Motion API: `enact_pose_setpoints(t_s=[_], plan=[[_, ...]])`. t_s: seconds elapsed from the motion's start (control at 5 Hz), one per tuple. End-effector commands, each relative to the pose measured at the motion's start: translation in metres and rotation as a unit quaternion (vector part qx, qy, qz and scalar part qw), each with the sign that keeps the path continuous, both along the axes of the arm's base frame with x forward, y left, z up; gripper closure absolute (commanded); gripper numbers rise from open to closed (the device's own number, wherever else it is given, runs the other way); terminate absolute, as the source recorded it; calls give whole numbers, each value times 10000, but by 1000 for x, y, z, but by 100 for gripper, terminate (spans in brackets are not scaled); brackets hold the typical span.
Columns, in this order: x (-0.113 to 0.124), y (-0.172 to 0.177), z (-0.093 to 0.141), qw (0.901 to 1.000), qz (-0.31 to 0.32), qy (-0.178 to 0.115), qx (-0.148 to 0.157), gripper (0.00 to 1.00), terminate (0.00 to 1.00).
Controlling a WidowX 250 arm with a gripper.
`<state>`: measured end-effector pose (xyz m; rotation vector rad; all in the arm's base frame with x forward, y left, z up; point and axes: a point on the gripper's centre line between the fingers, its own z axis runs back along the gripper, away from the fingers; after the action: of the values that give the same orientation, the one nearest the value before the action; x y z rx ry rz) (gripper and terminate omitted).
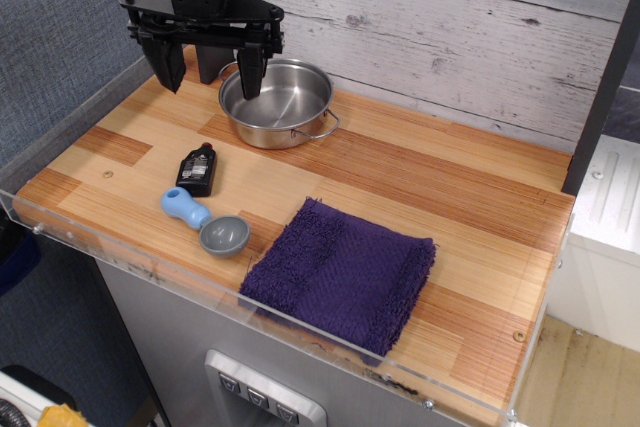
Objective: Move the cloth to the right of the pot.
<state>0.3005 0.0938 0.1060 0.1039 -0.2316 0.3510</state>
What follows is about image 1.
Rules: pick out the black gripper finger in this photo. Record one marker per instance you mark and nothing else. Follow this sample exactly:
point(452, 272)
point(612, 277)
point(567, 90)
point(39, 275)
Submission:
point(251, 63)
point(166, 60)

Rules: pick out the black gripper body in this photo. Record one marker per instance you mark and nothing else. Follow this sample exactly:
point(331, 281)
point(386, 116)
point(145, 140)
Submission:
point(233, 24)

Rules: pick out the purple cloth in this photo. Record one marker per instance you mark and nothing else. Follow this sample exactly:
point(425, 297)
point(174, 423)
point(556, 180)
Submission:
point(346, 276)

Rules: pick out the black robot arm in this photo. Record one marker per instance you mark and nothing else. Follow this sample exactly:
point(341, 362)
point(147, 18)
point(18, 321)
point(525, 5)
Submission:
point(163, 27)

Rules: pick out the stainless steel pot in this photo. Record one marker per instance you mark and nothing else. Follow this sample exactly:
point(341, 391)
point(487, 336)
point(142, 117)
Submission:
point(292, 108)

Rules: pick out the small black bottle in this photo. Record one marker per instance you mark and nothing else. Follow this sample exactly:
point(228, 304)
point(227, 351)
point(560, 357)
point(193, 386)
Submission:
point(197, 170)

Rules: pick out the blue grey scoop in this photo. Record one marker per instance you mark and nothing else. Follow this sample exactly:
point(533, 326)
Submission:
point(222, 236)

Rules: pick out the silver cabinet with dispenser panel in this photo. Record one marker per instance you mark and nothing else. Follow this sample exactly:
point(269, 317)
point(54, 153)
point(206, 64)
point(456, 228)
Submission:
point(216, 359)

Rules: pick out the yellow black object bottom left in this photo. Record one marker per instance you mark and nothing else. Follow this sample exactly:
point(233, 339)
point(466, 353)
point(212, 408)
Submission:
point(52, 416)

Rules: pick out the white appliance at right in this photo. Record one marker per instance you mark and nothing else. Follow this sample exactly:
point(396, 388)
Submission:
point(596, 286)

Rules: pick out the dark grey left post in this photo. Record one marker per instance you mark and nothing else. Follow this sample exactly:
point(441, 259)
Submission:
point(211, 60)

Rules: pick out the dark grey post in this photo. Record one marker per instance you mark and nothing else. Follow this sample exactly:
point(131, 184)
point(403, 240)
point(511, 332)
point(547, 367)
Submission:
point(611, 79)
point(211, 60)

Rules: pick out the clear acrylic guard rail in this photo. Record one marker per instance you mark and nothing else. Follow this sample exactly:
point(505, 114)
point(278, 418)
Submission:
point(496, 345)

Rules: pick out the dark grey right post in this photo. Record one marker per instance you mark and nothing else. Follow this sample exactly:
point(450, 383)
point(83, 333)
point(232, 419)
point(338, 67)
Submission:
point(611, 79)

